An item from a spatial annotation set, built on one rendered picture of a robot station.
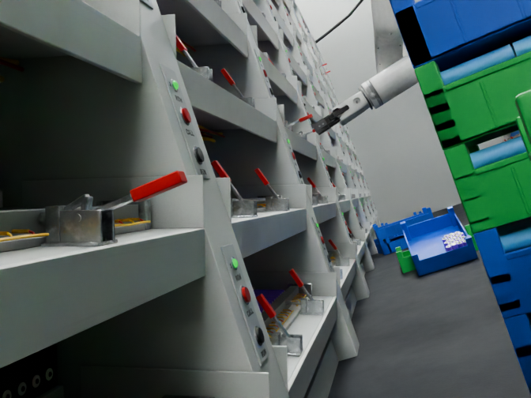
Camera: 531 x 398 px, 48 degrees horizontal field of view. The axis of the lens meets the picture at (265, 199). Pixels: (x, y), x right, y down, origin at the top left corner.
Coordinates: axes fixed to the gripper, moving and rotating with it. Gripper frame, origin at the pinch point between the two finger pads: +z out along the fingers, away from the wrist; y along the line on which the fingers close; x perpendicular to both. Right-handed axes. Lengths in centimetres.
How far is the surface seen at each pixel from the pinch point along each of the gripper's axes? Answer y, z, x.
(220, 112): -95, 7, -5
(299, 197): -52, 10, -18
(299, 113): 18.0, 4.4, 10.3
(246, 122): -80, 7, -5
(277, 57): 18.0, 0.9, 30.1
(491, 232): -120, -13, -34
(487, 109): -121, -18, -25
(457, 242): 29, -17, -53
